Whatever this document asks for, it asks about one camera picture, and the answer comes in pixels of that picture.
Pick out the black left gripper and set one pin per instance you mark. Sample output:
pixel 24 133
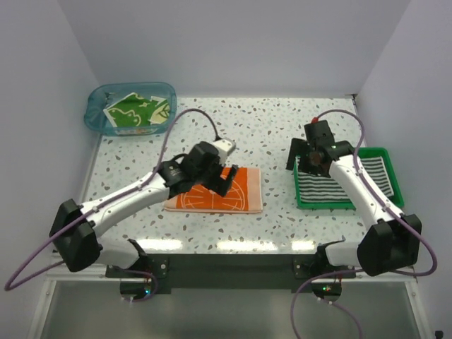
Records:
pixel 219 183

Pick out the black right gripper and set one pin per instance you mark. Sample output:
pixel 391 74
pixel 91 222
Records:
pixel 299 147

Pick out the orange white towel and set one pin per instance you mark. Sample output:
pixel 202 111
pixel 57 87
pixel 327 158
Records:
pixel 244 196

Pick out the green white striped towel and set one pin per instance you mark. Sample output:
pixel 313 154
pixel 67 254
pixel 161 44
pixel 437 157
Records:
pixel 326 190

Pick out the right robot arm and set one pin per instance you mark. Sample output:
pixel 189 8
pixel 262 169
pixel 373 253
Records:
pixel 390 241

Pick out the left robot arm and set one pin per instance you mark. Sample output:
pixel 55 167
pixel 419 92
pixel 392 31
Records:
pixel 78 229

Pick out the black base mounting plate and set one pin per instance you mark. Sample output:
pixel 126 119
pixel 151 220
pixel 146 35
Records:
pixel 224 271

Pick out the green plastic tray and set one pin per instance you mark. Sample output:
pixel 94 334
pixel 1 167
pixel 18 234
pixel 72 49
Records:
pixel 366 152

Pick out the teal plastic laundry basket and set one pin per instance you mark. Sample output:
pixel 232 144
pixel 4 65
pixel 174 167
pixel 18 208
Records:
pixel 106 95

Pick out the green cream patterned towel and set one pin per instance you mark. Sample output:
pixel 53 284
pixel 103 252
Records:
pixel 135 110

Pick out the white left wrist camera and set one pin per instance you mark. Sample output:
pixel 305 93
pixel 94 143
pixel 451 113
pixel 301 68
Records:
pixel 226 145

